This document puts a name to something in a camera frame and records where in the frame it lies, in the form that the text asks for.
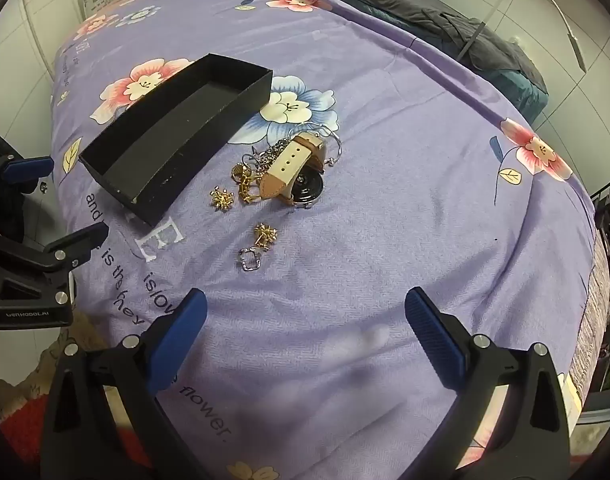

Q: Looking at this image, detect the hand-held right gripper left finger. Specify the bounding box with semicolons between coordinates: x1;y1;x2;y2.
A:
40;287;208;480

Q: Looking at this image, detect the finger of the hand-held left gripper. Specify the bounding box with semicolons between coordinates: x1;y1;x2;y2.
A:
0;147;55;196
0;222;110;311

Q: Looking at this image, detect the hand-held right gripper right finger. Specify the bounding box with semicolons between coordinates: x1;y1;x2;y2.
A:
404;286;570;480

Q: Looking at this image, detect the black cardboard box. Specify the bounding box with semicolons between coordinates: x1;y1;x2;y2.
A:
78;52;274;227

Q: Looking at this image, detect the small gold ornament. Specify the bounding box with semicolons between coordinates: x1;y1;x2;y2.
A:
237;179;266;206

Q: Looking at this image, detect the silver chain necklace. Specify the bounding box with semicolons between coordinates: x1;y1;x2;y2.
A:
242;137;291;171

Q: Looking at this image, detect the beige strap wristwatch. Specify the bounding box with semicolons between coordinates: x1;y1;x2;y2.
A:
257;130;331;209

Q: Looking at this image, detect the beige patterned cushion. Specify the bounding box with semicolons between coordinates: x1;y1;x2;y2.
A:
0;330;101;411

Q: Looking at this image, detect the red cloth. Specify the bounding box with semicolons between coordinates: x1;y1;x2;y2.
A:
0;400;141;480

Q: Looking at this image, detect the gold snowflake earring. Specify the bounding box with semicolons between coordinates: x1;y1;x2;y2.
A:
208;186;234;209
253;222;280;251

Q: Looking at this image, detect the purple floral bedsheet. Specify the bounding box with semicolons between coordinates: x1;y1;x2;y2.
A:
50;0;598;480

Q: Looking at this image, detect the grey woven mattress cover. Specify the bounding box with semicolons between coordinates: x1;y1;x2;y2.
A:
565;230;610;411

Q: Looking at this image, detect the silver bangle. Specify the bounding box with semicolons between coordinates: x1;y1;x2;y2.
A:
305;124;344;166

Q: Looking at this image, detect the black metal rack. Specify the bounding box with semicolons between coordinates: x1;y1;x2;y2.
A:
590;170;610;271

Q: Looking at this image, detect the dark grey cloth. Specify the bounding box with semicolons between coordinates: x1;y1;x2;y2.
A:
325;0;548;91

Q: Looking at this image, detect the white gooseneck lamp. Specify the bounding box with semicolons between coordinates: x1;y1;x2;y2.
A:
510;0;588;72

